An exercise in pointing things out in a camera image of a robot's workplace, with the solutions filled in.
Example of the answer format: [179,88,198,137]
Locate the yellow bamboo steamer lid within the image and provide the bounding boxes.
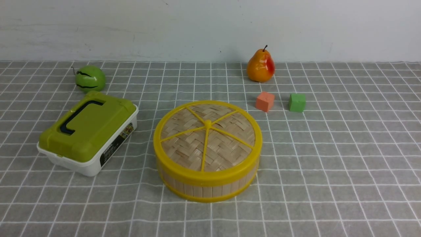
[153,100,262,187]

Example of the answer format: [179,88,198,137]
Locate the yellow bamboo steamer basket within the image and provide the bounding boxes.
[157,161,259,203]

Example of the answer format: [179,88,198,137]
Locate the orange foam cube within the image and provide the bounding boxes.
[255,91,275,113]

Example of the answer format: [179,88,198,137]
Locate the orange yellow toy pear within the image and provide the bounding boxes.
[246,45,276,83]

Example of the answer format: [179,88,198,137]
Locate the green foam cube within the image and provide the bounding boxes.
[288,93,306,113]

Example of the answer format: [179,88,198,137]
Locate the green toy apple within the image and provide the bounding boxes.
[72,65,106,93]

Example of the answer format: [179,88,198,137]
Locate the green lidded white box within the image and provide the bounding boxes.
[37,91,138,176]

